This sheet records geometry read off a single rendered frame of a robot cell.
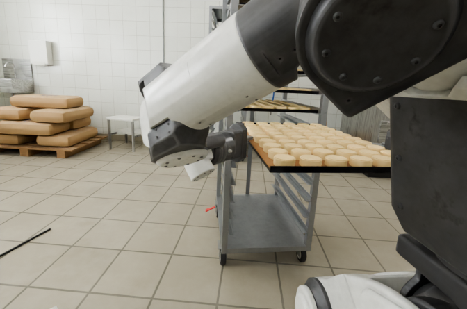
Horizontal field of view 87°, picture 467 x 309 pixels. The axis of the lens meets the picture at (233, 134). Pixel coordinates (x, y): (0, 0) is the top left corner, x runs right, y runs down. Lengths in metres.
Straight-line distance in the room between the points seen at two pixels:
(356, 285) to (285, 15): 0.45
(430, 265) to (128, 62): 4.05
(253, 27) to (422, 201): 0.26
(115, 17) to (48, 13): 1.00
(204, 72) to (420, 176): 0.25
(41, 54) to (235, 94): 4.56
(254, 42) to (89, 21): 4.31
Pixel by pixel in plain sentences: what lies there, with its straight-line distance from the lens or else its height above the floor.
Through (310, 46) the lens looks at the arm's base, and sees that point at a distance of 0.18.
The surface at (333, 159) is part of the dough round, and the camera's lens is 0.62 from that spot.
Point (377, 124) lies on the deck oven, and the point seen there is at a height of 0.61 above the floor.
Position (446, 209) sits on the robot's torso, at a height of 0.87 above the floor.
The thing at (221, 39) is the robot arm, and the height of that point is 1.02.
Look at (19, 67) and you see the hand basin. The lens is 5.14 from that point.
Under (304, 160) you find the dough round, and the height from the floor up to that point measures 0.82.
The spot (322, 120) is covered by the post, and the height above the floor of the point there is 0.83.
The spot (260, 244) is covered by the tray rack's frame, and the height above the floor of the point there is 0.15.
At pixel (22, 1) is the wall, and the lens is 5.15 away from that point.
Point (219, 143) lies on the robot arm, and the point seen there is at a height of 0.83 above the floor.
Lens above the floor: 0.98
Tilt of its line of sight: 12 degrees down
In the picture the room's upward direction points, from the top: 3 degrees clockwise
